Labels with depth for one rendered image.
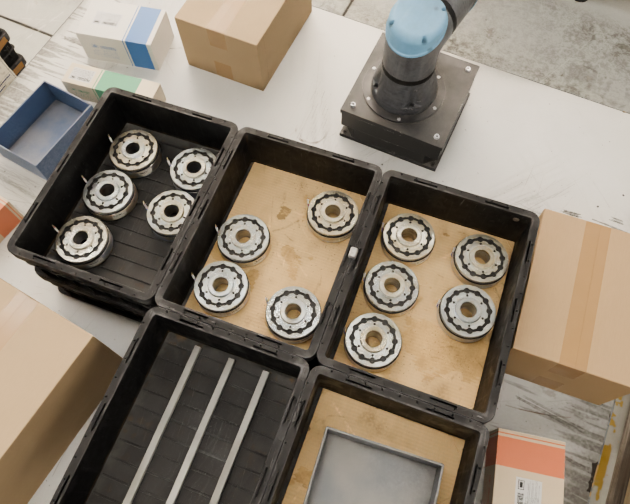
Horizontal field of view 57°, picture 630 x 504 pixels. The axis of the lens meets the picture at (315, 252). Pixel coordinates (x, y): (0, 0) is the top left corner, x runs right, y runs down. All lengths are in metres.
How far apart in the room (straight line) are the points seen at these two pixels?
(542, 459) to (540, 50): 1.92
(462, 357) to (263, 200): 0.50
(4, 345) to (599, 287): 1.07
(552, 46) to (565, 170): 1.32
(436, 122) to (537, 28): 1.50
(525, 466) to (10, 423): 0.88
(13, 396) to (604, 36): 2.55
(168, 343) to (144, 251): 0.20
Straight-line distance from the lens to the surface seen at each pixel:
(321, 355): 0.97
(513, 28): 2.78
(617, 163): 1.56
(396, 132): 1.34
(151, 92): 1.50
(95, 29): 1.64
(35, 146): 1.58
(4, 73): 2.24
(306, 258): 1.14
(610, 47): 2.85
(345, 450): 1.04
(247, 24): 1.46
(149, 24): 1.61
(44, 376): 1.10
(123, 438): 1.11
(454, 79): 1.44
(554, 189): 1.46
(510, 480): 1.14
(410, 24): 1.22
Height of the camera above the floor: 1.87
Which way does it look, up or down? 66 degrees down
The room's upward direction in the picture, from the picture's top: 2 degrees counter-clockwise
